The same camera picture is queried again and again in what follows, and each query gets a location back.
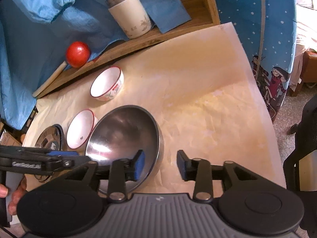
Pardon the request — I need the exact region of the dark steel plate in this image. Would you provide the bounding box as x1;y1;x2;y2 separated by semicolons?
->
34;124;65;183

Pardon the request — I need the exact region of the deep steel bowl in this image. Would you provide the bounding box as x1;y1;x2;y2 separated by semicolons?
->
85;105;164;193

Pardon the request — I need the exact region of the white ceramic bowl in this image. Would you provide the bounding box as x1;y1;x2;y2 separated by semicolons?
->
66;109;98;149
90;66;124;102

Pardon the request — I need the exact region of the person's left hand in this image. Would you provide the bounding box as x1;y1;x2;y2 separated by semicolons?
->
0;176;27;215

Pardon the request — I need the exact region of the lower cardboard box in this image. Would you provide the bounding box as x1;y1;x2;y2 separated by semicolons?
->
0;130;21;147

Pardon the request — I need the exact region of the black plastic crate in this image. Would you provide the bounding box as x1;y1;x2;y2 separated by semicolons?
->
21;107;38;133

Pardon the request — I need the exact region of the cream paper table cover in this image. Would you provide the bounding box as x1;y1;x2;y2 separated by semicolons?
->
23;23;285;193

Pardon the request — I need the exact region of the white rolling pin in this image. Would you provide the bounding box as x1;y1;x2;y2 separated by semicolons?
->
32;61;67;97

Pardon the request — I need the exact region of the red tomato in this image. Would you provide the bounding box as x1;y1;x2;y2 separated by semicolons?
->
66;41;91;68

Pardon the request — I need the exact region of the black mesh office chair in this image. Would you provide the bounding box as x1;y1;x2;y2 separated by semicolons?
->
283;96;316;237

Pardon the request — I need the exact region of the light blue hanging coat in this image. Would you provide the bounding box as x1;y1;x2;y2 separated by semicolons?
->
1;0;190;130

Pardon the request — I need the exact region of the wooden stool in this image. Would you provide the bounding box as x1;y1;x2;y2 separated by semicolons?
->
290;49;316;97

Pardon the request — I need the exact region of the white thermos cup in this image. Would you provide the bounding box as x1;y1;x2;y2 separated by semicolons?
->
106;0;153;39

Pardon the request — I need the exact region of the blue dotted tent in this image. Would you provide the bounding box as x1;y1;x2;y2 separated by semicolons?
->
215;0;296;120

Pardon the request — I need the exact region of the wooden shelf tray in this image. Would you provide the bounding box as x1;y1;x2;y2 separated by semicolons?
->
37;0;220;98

